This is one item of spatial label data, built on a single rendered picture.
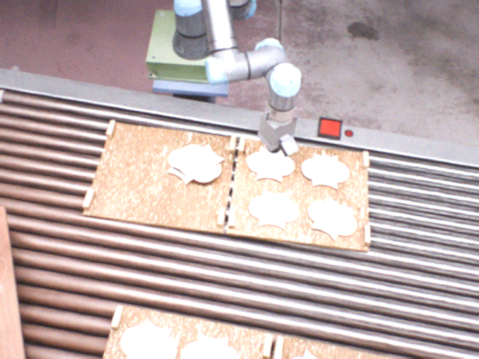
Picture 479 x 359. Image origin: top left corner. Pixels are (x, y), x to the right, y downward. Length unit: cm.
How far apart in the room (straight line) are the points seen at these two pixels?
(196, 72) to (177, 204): 56
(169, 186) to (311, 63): 190
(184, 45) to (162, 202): 59
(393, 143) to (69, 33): 226
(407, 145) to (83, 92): 110
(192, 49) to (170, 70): 12
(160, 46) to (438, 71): 199
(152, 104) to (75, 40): 168
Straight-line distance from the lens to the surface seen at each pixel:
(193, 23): 195
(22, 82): 211
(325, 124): 193
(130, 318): 156
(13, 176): 186
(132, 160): 180
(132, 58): 344
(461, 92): 357
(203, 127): 189
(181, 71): 206
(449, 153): 200
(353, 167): 184
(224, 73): 152
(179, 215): 168
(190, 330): 154
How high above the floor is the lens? 239
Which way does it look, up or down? 56 degrees down
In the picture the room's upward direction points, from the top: 5 degrees clockwise
